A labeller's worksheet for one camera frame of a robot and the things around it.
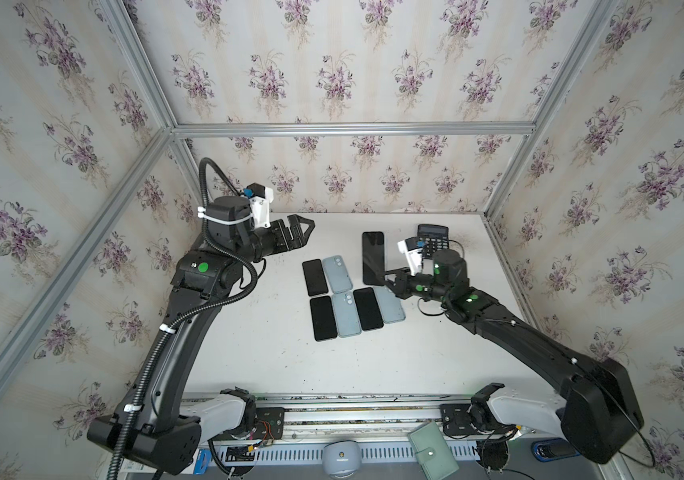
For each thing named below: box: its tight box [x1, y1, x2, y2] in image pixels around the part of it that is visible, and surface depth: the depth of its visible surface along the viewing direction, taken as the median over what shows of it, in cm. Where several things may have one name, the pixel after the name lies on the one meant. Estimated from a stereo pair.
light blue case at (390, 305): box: [373, 286, 406, 323], surface depth 95 cm
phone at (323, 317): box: [310, 295, 338, 342], surface depth 94 cm
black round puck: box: [476, 440, 510, 474], surface depth 72 cm
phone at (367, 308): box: [353, 287, 384, 331], surface depth 95 cm
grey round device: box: [322, 440, 362, 480], surface depth 64 cm
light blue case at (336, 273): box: [322, 254, 353, 294], surface depth 104 cm
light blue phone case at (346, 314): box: [331, 291, 362, 338], surface depth 94 cm
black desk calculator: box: [417, 224, 449, 259], surface depth 113 cm
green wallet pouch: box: [408, 421, 459, 480], surface depth 71 cm
